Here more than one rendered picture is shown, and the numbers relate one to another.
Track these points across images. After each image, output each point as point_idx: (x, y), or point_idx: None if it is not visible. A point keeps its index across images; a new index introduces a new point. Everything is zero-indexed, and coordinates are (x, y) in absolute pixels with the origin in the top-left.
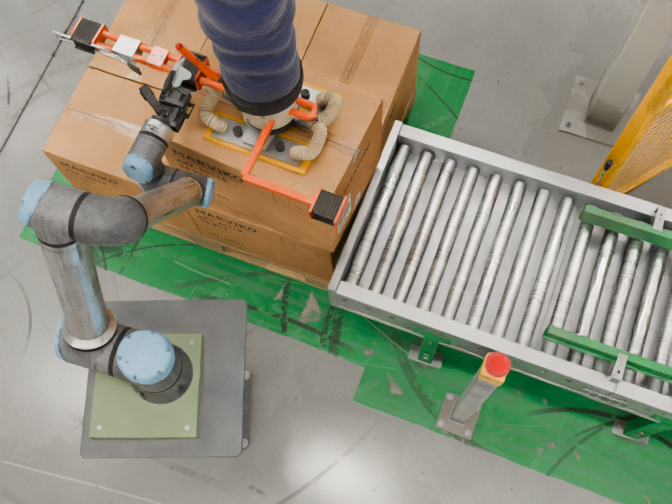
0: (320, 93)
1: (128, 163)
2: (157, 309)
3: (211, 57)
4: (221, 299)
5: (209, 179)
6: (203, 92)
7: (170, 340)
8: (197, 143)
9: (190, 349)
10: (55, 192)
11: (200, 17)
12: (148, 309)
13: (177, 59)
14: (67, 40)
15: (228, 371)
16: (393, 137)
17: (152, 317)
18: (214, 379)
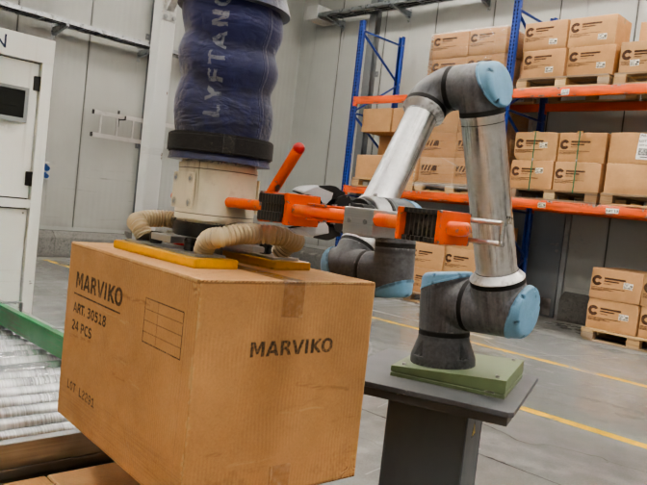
0: (143, 222)
1: (415, 202)
2: (435, 393)
3: (233, 276)
4: None
5: (326, 251)
6: (276, 274)
7: (427, 368)
8: (320, 271)
9: (407, 363)
10: (473, 63)
11: (287, 5)
12: (446, 395)
13: (302, 194)
14: (480, 239)
15: (376, 363)
16: (1, 441)
17: (443, 392)
18: (392, 364)
